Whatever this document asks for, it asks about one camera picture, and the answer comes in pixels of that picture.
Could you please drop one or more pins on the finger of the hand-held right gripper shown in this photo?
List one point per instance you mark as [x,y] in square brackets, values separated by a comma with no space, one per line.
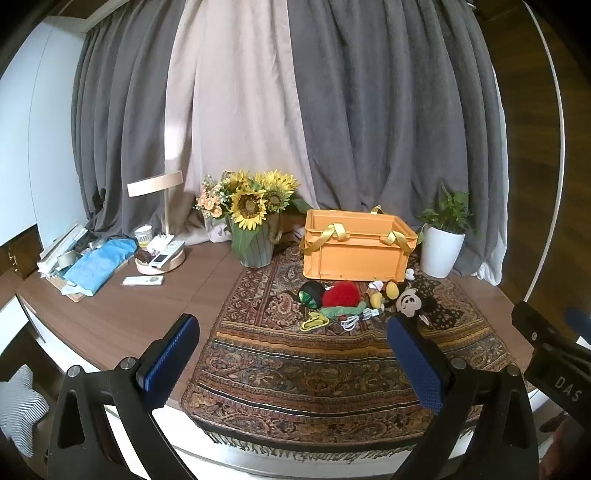
[535,323]
[579,318]

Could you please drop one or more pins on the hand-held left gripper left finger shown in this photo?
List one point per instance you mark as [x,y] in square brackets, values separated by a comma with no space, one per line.
[168,362]

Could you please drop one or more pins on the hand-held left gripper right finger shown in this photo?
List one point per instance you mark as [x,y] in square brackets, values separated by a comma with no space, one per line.
[418,364]

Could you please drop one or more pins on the yellow plastic clip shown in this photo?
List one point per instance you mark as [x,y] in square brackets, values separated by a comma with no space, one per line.
[313,321]

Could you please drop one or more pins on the orange plastic crate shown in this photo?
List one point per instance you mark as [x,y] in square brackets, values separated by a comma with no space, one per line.
[355,254]

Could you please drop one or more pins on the person's right hand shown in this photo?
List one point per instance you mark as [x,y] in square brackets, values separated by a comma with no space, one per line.
[565,454]

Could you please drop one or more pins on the mouse plush toy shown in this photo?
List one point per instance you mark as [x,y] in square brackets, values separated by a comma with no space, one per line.
[408,302]

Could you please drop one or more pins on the white remote control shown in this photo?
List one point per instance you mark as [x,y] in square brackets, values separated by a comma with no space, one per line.
[164,256]
[142,280]

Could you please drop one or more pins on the red fluffy plush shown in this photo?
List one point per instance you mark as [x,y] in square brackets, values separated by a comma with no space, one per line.
[340,295]

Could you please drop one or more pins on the green plant in white pot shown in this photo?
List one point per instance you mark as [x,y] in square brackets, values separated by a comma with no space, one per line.
[441,249]

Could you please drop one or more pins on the patterned fringed rug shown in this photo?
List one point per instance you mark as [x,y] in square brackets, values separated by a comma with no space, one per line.
[300,369]

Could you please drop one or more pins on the blue cloth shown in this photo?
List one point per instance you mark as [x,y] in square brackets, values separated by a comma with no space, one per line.
[99,265]

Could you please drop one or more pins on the white power strip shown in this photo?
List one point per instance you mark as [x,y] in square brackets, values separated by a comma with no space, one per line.
[159,241]

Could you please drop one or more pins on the white yellow cup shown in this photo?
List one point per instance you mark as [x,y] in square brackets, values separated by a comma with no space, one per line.
[144,235]

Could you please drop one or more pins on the grey-green ribbed vase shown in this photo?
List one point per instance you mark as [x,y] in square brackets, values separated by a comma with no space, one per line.
[254,247]

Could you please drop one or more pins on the tape roll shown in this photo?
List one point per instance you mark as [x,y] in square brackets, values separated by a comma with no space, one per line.
[68,259]

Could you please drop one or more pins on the striped star cushion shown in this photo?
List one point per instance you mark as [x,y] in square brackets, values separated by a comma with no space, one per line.
[21,406]

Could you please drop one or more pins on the stack of white boards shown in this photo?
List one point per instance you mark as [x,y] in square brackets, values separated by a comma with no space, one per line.
[60,244]

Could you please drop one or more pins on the small orange flower bunch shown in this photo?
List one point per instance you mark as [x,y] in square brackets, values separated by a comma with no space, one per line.
[210,201]

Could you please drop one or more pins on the sunflower bouquet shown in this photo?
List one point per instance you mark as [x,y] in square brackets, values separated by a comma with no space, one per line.
[249,205]

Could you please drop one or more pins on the white desk lamp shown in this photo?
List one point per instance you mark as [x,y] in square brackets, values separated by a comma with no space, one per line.
[159,182]

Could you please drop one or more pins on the white curved hoop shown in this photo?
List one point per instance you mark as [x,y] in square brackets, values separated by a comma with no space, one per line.
[556,138]

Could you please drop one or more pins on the wooden cabinet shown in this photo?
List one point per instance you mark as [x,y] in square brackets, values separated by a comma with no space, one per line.
[14,258]

